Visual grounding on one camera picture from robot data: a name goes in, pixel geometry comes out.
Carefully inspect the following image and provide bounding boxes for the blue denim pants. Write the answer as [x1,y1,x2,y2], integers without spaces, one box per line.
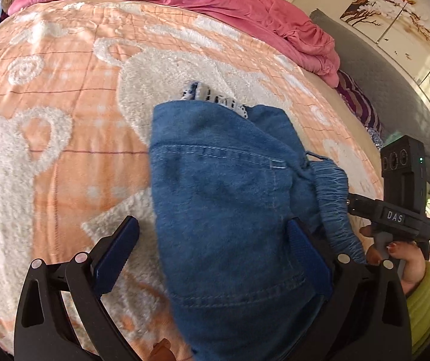
[150,82,365,360]

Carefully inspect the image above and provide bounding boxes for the green right sleeve forearm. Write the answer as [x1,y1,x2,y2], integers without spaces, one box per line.
[406,262,430,360]

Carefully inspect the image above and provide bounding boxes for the right hand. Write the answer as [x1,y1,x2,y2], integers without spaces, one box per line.
[359,225,427,296]

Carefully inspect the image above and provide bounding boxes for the grey headboard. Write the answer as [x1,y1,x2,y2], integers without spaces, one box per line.
[310,9,430,156]

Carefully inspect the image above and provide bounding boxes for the striped purple pillow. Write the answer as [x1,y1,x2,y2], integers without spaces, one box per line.
[335,70,383,150]

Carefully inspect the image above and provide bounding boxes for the pink quilt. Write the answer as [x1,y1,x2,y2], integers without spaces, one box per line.
[8,0,340,88]

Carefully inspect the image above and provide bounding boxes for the peach bear bed blanket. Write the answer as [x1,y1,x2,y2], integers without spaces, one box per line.
[0,0,383,360]

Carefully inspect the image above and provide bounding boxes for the tree wall painting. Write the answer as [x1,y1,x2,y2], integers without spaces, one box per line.
[340,0,430,102]

